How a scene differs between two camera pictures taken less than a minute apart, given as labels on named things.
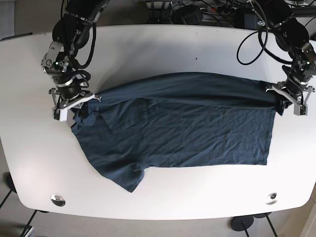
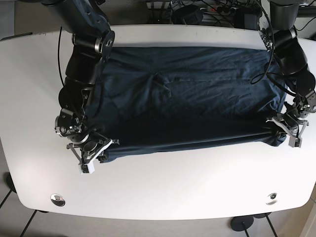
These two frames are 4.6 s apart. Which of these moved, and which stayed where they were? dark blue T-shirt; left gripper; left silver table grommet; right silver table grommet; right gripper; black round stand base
Moved: right gripper; dark blue T-shirt; left gripper
Stayed: left silver table grommet; right silver table grommet; black round stand base
